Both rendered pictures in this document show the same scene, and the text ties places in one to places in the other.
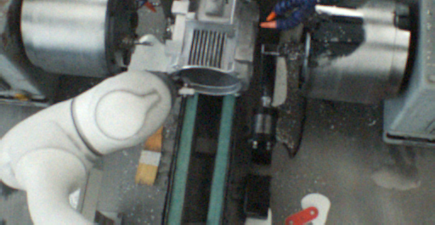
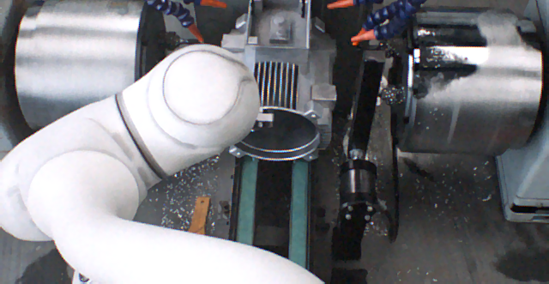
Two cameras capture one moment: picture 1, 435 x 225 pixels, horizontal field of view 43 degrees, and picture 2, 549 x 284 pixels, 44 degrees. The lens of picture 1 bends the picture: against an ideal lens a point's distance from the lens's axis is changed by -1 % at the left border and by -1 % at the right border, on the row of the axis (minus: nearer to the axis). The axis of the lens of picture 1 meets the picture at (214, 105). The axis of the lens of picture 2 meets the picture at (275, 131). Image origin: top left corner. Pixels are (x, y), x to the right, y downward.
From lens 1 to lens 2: 30 cm
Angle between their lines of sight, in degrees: 15
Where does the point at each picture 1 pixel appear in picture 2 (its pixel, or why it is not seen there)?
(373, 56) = (499, 77)
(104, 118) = (177, 91)
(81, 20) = (103, 50)
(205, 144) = (268, 235)
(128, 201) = not seen: outside the picture
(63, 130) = (105, 129)
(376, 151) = (499, 233)
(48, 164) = (84, 173)
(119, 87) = (198, 48)
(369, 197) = not seen: outside the picture
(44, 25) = (49, 59)
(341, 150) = (453, 235)
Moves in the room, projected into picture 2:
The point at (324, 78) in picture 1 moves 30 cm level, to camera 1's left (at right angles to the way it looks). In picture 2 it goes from (437, 113) to (248, 155)
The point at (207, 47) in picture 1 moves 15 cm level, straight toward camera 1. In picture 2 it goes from (275, 82) to (300, 161)
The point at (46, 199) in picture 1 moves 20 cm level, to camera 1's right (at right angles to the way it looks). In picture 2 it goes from (87, 214) to (317, 161)
